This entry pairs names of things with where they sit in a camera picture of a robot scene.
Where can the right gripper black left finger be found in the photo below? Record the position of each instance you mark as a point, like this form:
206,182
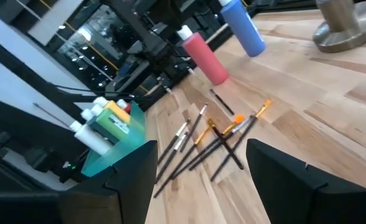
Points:
117,193

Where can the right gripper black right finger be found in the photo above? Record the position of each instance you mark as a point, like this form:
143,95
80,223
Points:
294,193

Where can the large light green paint bottle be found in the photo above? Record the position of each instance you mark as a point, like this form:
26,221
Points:
114,126

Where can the large yellow paint bottle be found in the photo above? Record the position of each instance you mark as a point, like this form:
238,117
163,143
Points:
119,110

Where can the small red black-striped paint bottle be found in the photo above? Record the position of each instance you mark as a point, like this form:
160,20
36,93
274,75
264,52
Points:
124,105

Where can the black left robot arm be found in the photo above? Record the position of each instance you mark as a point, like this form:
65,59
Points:
158,37

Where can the large red paint bottle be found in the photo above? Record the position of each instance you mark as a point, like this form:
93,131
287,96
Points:
206,59

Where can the large blue paint bottle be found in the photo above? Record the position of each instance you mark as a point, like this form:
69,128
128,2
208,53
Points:
243,28

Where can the teal plastic bin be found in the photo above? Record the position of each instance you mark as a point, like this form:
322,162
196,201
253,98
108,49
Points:
123,146

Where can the black paintbrush silver ferrule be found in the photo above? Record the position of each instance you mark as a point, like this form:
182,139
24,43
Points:
213,149
170,158
173,143
193,127
221,102

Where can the black diagonal rig post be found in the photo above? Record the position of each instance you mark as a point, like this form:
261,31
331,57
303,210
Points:
24,71

